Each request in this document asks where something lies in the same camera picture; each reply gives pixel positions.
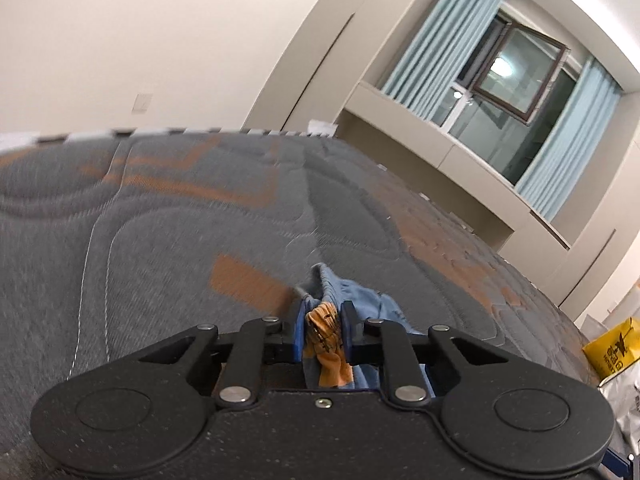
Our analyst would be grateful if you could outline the open brown-framed window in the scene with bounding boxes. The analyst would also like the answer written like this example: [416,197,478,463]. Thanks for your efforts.
[442,7,582,187]

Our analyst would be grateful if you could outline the grey and orange quilted mattress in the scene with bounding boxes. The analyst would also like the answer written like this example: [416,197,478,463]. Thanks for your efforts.
[0,127,640,480]

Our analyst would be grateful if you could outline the yellow shopping bag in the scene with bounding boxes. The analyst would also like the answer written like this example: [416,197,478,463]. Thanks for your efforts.
[582,317,640,387]

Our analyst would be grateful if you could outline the light blue curtain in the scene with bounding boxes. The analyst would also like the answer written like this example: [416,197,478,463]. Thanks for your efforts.
[514,57,624,224]
[379,0,512,124]

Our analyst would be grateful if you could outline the beige built-in wardrobe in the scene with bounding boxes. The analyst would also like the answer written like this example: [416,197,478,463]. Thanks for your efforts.
[240,0,401,132]
[549,140,640,322]

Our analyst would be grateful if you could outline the beige window seat cabinet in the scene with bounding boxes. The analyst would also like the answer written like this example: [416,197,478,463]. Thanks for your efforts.
[334,80,572,262]

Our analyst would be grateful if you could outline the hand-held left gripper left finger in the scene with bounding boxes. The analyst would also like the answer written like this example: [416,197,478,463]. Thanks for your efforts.
[136,302,307,408]

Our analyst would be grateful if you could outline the white shopping bag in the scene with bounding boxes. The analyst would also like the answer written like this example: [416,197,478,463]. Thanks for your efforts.
[597,369,640,462]

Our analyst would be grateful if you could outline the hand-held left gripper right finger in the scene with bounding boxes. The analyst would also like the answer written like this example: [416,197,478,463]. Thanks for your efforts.
[340,300,512,408]

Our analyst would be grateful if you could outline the blue car-print pants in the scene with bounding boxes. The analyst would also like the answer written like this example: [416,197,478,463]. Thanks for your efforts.
[294,262,432,392]

